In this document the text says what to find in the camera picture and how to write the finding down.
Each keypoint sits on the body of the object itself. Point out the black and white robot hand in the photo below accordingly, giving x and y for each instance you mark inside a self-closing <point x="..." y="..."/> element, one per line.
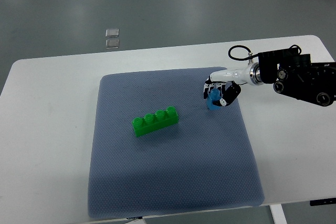
<point x="228" y="82"/>

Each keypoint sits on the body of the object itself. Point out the blue toy block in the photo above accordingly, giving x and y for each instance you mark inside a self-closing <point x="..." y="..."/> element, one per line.
<point x="213" y="96"/>

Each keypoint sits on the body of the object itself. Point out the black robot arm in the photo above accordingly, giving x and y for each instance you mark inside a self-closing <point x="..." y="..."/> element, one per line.
<point x="294" y="75"/>

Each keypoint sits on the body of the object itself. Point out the green four-stud toy block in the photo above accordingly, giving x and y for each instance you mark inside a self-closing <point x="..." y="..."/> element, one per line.
<point x="156" y="121"/>

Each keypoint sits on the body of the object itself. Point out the blue-grey textured mat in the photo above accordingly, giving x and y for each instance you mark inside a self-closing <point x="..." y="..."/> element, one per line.
<point x="205" y="161"/>

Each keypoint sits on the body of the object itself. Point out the lower metal floor plate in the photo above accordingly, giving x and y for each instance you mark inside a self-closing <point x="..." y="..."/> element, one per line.
<point x="112" y="43"/>

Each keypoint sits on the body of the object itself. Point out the metal floor plate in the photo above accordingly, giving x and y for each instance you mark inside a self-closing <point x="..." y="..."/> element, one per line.
<point x="112" y="32"/>
<point x="112" y="43"/>

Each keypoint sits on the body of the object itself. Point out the upper metal floor plate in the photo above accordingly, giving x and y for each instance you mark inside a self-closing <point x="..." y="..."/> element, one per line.
<point x="112" y="32"/>

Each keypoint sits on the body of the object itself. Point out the white table leg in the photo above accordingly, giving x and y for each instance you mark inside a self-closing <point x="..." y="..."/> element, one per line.
<point x="278" y="214"/>

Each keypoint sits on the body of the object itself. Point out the black table control panel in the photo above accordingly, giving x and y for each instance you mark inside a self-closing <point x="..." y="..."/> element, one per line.
<point x="322" y="202"/>

